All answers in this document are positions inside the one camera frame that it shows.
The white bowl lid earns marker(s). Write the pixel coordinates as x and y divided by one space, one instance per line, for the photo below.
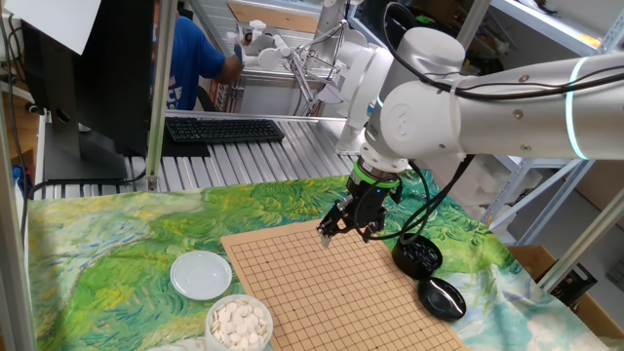
201 275

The aluminium frame post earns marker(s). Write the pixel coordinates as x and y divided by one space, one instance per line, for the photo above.
163 97
12 244
470 24
580 244

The black bowl lid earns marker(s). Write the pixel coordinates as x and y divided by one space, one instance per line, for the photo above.
441 298

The wooden board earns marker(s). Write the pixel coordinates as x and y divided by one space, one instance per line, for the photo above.
273 17

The white metal shelf rack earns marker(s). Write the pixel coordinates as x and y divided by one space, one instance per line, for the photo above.
551 27

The black keyboard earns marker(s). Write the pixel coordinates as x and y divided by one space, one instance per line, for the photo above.
224 130

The person in blue shirt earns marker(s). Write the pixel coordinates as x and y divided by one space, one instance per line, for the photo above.
192 63

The white haptic device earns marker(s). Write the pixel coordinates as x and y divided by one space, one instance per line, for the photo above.
361 88

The black desk pad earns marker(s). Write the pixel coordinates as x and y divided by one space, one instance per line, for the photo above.
185 148

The black metal bracket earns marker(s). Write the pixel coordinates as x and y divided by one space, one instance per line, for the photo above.
575 285

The black computer monitor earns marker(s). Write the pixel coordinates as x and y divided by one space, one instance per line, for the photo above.
112 73

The silver metal case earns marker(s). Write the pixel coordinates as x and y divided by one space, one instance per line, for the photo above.
273 95

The white paper sheet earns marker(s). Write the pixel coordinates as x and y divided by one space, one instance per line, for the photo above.
53 19

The red white carton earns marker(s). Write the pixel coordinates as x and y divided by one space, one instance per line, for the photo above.
218 97

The black go stones pile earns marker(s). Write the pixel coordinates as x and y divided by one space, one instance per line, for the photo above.
421 253

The black stone bowl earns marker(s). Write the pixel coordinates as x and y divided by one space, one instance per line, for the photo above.
407 268

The silver background robot arm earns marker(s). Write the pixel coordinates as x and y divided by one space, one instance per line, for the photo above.
327 24

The brown cardboard box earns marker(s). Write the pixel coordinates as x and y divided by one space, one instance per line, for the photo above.
595 312

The white go stones pile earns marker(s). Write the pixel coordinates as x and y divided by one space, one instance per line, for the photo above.
239 324

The white stone bowl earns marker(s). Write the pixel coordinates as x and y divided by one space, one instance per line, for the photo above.
209 341

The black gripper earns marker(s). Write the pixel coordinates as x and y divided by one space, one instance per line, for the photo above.
373 200

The painted landscape tablecloth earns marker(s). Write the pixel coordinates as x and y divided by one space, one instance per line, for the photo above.
122 234

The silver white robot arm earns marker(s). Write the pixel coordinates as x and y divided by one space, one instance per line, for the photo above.
487 117

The tan go board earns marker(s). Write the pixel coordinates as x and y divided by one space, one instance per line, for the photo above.
331 292

